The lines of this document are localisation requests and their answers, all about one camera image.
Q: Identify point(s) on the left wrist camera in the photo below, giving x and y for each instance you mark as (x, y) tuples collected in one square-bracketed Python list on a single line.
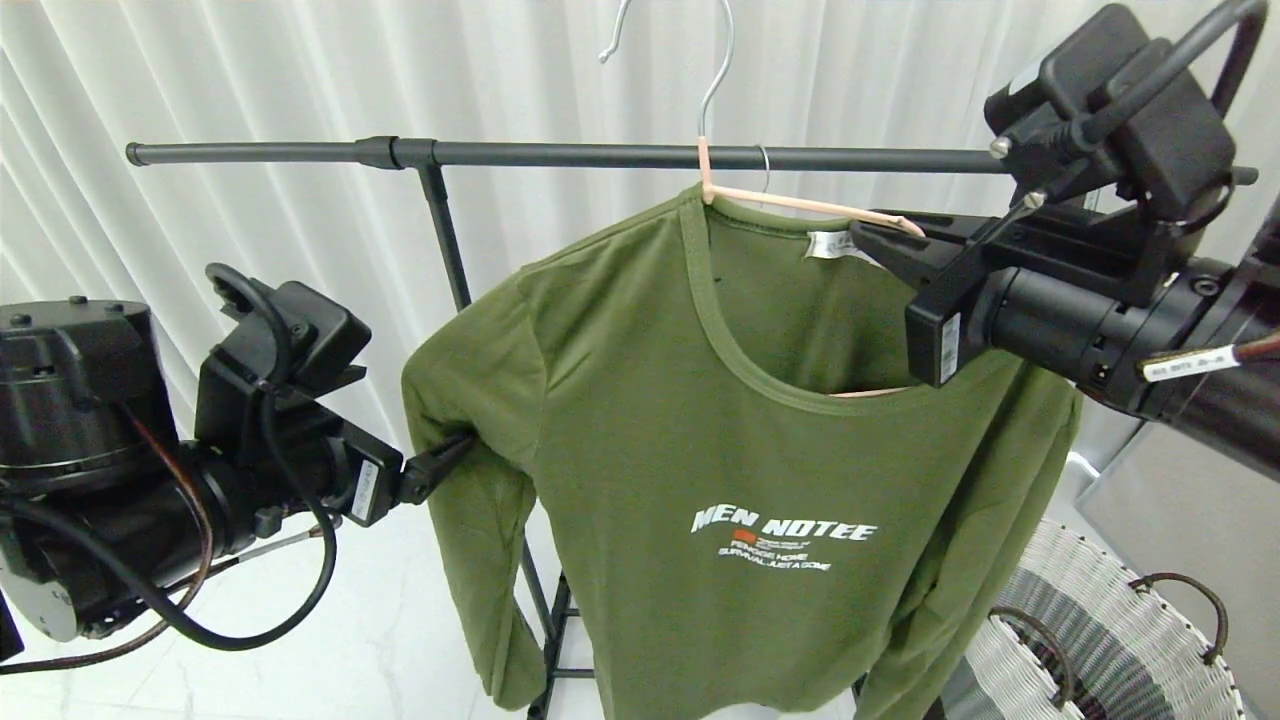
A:
[(300, 340)]

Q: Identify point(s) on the white laundry basket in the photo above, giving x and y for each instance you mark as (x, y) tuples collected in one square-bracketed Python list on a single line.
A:
[(1120, 620)]

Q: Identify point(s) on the pink clothes hanger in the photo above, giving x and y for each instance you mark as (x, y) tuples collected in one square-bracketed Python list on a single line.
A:
[(705, 170), (765, 165)]

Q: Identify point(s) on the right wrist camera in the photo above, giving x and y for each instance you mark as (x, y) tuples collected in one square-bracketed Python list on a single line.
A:
[(1170, 130)]

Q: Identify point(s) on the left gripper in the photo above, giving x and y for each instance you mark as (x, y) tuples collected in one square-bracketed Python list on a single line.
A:
[(300, 480)]

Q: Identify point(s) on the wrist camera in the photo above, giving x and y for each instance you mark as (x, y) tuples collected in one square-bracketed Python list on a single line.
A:
[(300, 340), (1170, 130)]

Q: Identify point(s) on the black clothes rack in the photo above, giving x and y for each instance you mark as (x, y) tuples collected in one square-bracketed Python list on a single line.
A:
[(550, 154)]

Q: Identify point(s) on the white curtain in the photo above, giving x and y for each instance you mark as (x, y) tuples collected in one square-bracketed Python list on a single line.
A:
[(300, 70)]

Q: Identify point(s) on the green garment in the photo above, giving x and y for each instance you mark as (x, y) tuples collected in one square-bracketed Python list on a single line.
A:
[(750, 450)]

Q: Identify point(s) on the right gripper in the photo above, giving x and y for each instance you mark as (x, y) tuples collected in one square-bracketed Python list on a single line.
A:
[(1050, 330)]

